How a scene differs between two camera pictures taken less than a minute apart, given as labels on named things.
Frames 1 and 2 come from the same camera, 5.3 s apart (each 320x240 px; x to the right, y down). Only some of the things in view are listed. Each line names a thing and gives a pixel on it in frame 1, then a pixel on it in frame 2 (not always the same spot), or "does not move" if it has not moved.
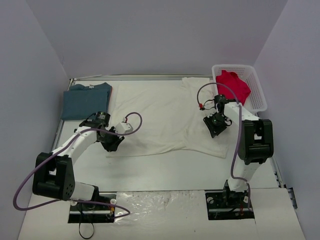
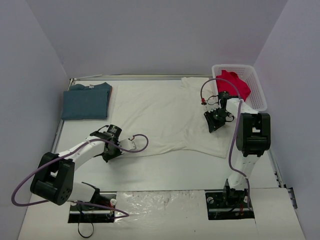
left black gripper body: x=113 y=142 -> x=108 y=154
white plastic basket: x=256 y=100 does not move
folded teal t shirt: x=81 y=101 does not move
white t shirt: x=172 y=118 does not move
